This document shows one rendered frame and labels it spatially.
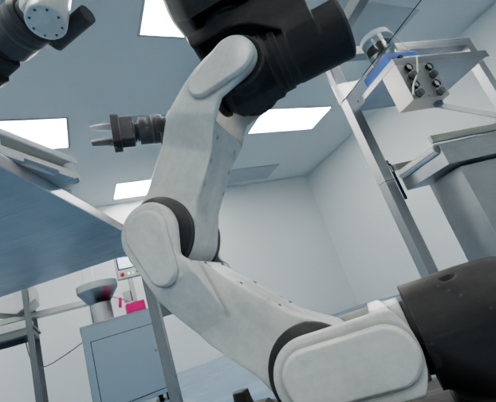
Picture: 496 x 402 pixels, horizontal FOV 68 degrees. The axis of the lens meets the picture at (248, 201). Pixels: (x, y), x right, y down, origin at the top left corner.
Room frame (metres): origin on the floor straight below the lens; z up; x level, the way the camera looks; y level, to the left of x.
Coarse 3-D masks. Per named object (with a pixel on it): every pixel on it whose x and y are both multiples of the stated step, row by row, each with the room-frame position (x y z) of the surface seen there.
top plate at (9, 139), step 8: (0, 128) 0.67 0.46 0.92; (0, 136) 0.67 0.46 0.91; (8, 136) 0.69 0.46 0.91; (16, 136) 0.71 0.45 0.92; (8, 144) 0.71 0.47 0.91; (16, 144) 0.72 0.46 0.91; (24, 144) 0.73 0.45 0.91; (32, 144) 0.75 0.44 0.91; (40, 144) 0.77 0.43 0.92; (24, 152) 0.76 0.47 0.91; (32, 152) 0.77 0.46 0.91; (40, 152) 0.78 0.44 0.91; (48, 152) 0.79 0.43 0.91; (56, 152) 0.81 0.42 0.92; (48, 160) 0.82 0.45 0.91; (56, 160) 0.83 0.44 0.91; (64, 160) 0.85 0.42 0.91; (72, 160) 0.87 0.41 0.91
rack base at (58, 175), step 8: (0, 152) 0.66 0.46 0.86; (8, 152) 0.68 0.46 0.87; (16, 152) 0.70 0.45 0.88; (16, 160) 0.70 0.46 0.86; (24, 160) 0.72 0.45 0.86; (32, 160) 0.74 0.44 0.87; (40, 160) 0.76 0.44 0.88; (32, 168) 0.75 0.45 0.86; (40, 168) 0.78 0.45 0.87; (48, 168) 0.79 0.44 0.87; (56, 168) 0.81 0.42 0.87; (64, 168) 0.83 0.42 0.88; (48, 176) 0.81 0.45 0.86; (56, 176) 0.82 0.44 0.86; (64, 176) 0.84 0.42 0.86; (72, 176) 0.85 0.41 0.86; (80, 176) 0.88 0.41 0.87; (56, 184) 0.86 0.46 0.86; (64, 184) 0.88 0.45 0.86; (72, 184) 0.89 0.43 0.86
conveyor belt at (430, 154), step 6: (492, 132) 1.70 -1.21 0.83; (426, 150) 1.61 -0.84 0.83; (432, 150) 1.56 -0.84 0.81; (420, 156) 1.64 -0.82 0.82; (426, 156) 1.61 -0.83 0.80; (432, 156) 1.59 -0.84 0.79; (414, 162) 1.68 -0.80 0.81; (420, 162) 1.65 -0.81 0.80; (426, 162) 1.64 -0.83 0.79; (402, 168) 1.77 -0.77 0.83; (408, 168) 1.72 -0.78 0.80; (414, 168) 1.70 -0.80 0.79; (402, 174) 1.77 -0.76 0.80; (408, 174) 1.76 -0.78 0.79
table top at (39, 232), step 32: (0, 160) 0.65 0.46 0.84; (0, 192) 0.75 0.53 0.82; (32, 192) 0.79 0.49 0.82; (64, 192) 0.89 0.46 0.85; (0, 224) 0.90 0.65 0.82; (32, 224) 0.97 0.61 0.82; (64, 224) 1.04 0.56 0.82; (96, 224) 1.13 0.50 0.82; (0, 256) 1.12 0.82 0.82; (32, 256) 1.22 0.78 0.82; (64, 256) 1.34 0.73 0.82; (96, 256) 1.48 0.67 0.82; (0, 288) 1.46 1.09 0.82
